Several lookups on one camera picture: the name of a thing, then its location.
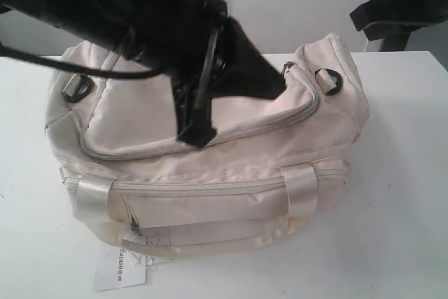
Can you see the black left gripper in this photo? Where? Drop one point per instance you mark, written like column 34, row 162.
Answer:
column 179, row 35

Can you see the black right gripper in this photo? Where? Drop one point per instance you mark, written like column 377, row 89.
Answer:
column 378, row 19

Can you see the cream fabric duffel bag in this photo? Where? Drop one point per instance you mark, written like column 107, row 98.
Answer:
column 270, row 167

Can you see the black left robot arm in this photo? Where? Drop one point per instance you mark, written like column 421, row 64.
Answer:
column 79, row 18

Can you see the white paper hang tag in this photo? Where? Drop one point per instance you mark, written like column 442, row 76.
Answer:
column 119, row 268

